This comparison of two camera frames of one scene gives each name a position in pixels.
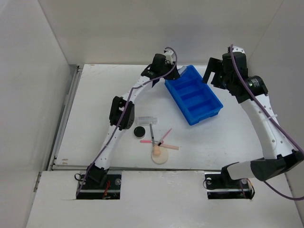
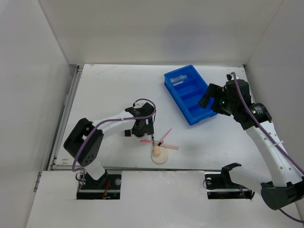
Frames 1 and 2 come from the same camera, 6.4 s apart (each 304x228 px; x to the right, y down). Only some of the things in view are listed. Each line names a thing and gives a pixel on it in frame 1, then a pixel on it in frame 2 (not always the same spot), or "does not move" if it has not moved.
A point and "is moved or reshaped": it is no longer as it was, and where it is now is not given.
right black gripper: [216, 65] -> [213, 90]
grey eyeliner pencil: [152, 133] does not move
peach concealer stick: [169, 147] does not move
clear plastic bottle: [147, 120] is moved or reshaped
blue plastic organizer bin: [195, 99] does not move
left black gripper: [173, 75] -> [147, 129]
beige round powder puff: [161, 158] does not move
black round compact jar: [139, 132] does not move
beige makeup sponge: [156, 151] does not move
